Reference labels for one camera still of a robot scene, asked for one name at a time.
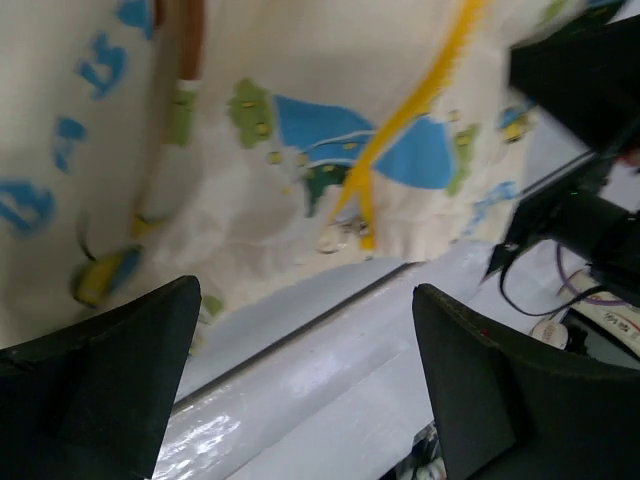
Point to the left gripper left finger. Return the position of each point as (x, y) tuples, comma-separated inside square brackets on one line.
[(93, 400)]

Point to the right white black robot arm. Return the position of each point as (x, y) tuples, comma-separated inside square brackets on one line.
[(585, 80)]

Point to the yellow cream printed kids jacket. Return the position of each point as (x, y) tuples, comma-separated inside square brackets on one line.
[(249, 143)]

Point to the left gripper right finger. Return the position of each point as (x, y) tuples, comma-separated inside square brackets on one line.
[(507, 406)]

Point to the white tape sheet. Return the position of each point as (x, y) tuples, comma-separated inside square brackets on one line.
[(321, 381)]

